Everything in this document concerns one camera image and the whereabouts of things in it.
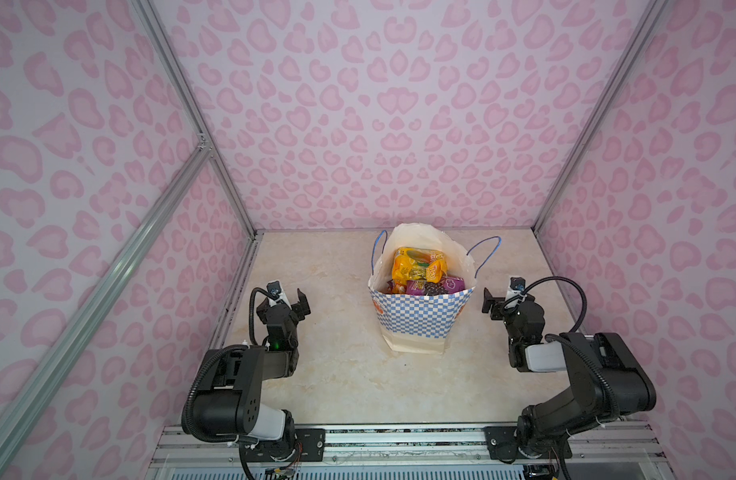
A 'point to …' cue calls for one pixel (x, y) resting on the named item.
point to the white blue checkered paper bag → (422, 324)
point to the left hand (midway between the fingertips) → (284, 290)
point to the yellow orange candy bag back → (413, 263)
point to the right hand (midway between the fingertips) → (504, 286)
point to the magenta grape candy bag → (447, 285)
